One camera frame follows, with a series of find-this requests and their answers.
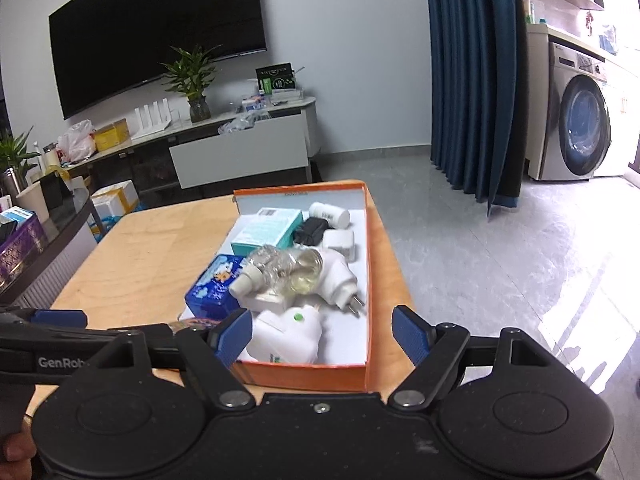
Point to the leafy potted plant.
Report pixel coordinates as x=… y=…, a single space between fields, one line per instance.
x=15 y=152

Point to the black and green box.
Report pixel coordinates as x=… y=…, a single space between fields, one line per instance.
x=275 y=80

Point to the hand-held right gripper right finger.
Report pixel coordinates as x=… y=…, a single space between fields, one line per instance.
x=407 y=332

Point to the purple patterned tin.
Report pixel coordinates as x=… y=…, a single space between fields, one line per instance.
x=20 y=252

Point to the teal bandage box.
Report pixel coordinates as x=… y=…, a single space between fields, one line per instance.
x=267 y=230

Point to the white plastic bag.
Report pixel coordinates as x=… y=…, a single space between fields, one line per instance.
x=75 y=142

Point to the person's left hand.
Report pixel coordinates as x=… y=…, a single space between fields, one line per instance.
x=15 y=449

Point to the red playing card box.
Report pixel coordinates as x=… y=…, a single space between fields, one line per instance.
x=192 y=325

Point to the white washing machine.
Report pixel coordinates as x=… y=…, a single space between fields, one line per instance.
x=580 y=120

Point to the orange cardboard box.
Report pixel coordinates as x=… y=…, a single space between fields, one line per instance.
x=300 y=376

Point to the cream paper cup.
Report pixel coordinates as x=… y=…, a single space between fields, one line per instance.
x=32 y=202

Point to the white plug-in heater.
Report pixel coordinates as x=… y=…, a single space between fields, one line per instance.
x=287 y=335

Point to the plant in glass vase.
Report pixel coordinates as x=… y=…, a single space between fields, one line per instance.
x=192 y=80

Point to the white router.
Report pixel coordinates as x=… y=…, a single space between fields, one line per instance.
x=150 y=121

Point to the blue plastic bag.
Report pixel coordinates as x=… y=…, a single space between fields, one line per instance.
x=107 y=222

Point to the clear bottle with white cap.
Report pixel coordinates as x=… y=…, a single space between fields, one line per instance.
x=257 y=270

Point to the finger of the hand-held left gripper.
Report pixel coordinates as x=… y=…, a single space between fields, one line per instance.
x=155 y=332
x=57 y=318

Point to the yellow box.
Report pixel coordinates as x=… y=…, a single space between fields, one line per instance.
x=112 y=135

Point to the steel tumbler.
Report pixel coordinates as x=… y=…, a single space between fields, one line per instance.
x=12 y=182

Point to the pile of clear packets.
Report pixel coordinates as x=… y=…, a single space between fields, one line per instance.
x=240 y=123

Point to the black power adapter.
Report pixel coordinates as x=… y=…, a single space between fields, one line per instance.
x=306 y=231

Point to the black phone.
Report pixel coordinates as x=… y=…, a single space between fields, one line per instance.
x=6 y=231

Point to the white television cabinet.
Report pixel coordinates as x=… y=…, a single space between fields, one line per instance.
x=240 y=155

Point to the white pill bottle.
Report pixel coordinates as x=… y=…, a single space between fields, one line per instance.
x=330 y=214

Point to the black round counter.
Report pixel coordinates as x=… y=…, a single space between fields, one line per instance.
x=70 y=240

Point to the white and yellow carton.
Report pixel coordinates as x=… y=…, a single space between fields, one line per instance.
x=115 y=200

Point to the white charger block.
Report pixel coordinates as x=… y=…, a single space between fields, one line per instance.
x=340 y=242

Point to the white and blue box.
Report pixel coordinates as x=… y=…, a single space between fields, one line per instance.
x=17 y=216

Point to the small white cardboard box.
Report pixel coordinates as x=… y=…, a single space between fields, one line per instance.
x=270 y=303

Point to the blue tissue packet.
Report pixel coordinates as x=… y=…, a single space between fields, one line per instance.
x=212 y=285

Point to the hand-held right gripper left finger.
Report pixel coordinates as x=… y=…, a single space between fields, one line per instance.
x=235 y=335

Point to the dark blue curtain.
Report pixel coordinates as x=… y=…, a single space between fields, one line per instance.
x=475 y=85

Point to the black television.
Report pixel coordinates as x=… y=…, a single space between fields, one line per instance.
x=150 y=25

